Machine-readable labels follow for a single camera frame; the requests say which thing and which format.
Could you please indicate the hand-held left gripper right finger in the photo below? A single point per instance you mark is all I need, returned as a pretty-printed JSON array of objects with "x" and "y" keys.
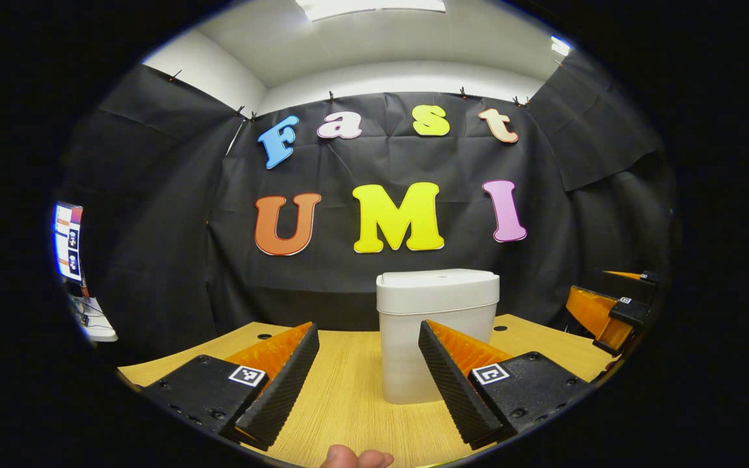
[{"x": 449, "y": 390}]

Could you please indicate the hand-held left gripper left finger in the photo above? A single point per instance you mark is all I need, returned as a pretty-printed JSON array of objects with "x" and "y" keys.
[{"x": 283, "y": 387}]

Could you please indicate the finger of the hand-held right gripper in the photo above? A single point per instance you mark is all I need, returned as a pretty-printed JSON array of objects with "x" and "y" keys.
[
  {"x": 628, "y": 312},
  {"x": 649, "y": 278}
]

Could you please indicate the white desktop garbage bin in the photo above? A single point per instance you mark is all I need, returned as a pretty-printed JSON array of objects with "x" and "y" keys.
[{"x": 436, "y": 292}]

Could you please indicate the wooden desktop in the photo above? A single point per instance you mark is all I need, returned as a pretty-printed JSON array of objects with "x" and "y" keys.
[{"x": 348, "y": 390}]

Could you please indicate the black backdrop cloth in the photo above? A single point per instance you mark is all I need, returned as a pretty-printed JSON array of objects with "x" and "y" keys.
[{"x": 348, "y": 286}]

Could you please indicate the white side table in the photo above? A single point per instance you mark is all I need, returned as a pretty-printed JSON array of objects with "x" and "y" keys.
[{"x": 98, "y": 328}]

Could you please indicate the small ceiling light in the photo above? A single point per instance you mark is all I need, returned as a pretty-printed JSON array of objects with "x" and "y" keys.
[{"x": 561, "y": 45}]

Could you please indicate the computer monitor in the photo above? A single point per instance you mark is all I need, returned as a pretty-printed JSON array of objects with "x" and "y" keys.
[{"x": 69, "y": 240}]

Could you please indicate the ceiling light panel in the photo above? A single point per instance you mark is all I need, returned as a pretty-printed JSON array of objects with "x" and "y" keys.
[{"x": 368, "y": 8}]

